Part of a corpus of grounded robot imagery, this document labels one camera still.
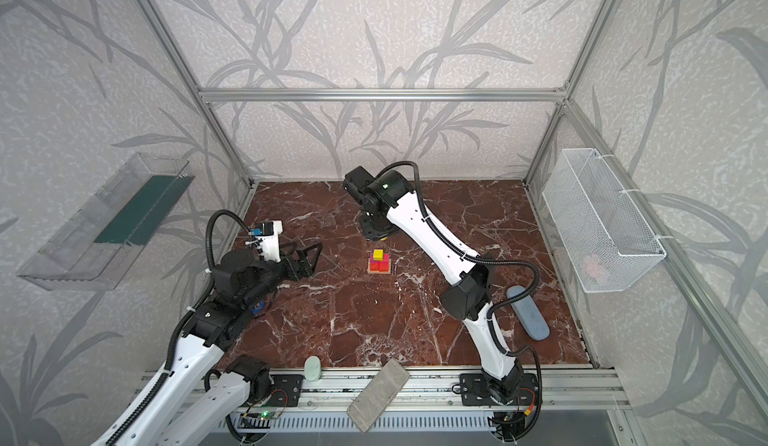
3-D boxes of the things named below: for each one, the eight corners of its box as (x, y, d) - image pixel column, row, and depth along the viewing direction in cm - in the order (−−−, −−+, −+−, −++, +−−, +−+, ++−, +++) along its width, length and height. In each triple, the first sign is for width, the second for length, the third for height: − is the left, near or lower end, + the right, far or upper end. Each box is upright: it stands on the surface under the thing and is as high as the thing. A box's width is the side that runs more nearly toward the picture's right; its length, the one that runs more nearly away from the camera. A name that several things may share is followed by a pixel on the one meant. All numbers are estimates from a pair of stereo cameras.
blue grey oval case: (529, 343, 83) (533, 340, 80) (504, 291, 92) (506, 287, 90) (549, 338, 84) (553, 334, 81) (522, 287, 93) (525, 282, 91)
